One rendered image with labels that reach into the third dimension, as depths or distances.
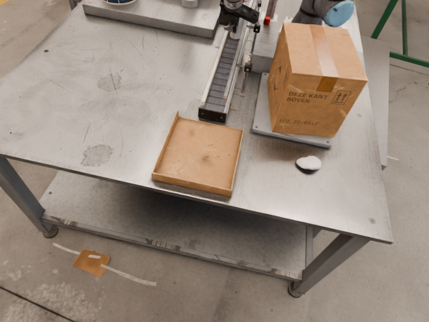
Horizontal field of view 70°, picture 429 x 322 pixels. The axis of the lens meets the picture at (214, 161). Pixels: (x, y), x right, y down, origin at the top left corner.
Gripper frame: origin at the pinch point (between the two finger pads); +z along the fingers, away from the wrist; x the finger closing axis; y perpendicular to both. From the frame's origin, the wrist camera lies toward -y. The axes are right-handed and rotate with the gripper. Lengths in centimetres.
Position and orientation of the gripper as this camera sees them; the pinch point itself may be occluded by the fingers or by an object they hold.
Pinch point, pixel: (236, 30)
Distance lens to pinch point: 152.2
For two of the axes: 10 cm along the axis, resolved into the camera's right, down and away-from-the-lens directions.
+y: -9.8, -2.1, 0.5
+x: -2.2, 9.7, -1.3
